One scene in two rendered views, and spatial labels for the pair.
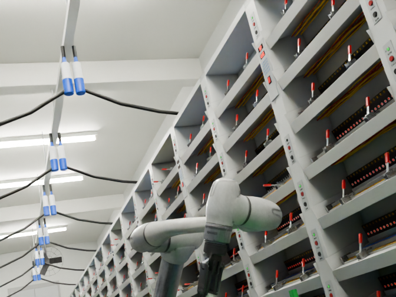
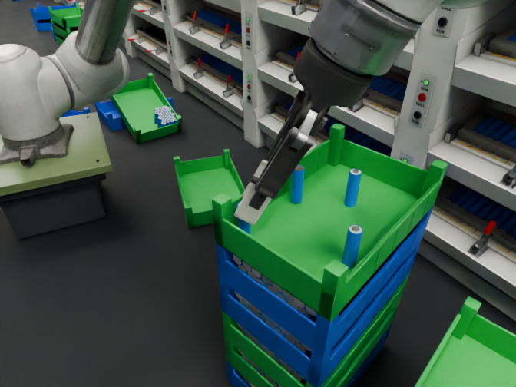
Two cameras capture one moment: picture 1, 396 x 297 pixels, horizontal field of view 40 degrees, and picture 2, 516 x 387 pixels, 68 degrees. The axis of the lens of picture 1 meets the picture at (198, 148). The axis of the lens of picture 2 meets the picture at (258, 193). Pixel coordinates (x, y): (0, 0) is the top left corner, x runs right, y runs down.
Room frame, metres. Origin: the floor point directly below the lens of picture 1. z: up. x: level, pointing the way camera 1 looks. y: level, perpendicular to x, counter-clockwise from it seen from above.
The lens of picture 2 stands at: (1.44, 0.18, 0.79)
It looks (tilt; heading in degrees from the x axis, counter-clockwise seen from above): 37 degrees down; 347
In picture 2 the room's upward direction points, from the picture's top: straight up
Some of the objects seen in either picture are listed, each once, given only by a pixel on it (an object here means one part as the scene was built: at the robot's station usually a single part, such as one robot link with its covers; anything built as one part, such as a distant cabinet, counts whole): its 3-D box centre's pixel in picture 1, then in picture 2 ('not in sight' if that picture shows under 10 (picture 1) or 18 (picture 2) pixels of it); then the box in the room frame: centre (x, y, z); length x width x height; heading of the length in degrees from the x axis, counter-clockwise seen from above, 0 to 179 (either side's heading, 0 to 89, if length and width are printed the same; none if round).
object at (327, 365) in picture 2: not in sight; (322, 274); (1.85, -0.03, 0.28); 0.30 x 0.20 x 0.08; 124
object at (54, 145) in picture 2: not in sight; (33, 139); (2.53, 0.58, 0.26); 0.22 x 0.18 x 0.06; 1
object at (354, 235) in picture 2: not in sight; (352, 246); (1.76, -0.02, 0.44); 0.02 x 0.02 x 0.06
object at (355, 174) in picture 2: not in sight; (352, 187); (1.88, -0.08, 0.44); 0.02 x 0.02 x 0.06
